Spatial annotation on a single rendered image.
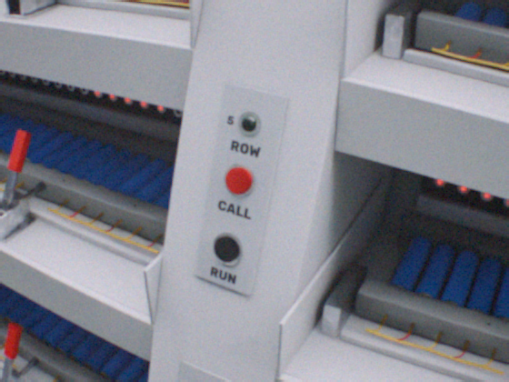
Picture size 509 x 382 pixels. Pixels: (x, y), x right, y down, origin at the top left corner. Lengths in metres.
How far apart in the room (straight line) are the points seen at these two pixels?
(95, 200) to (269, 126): 0.21
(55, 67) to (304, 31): 0.20
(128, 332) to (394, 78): 0.26
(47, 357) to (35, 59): 0.31
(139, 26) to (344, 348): 0.26
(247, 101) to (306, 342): 0.17
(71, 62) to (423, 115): 0.25
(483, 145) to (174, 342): 0.24
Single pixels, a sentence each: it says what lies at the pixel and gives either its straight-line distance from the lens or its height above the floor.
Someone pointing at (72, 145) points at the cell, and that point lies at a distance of 0.62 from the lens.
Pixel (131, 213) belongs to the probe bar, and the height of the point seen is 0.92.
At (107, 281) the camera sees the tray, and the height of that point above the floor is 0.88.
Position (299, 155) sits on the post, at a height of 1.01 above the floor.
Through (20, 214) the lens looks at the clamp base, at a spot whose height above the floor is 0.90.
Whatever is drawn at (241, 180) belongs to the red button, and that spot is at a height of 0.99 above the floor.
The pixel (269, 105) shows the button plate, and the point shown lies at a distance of 0.35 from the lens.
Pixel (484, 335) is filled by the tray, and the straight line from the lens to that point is 0.42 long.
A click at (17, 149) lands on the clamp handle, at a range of 0.53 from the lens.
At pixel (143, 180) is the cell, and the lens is 0.55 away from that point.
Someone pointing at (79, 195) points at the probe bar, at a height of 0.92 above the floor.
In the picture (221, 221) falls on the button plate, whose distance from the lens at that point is 0.38.
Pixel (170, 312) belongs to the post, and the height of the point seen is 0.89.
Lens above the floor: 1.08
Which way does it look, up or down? 15 degrees down
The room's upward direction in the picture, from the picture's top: 10 degrees clockwise
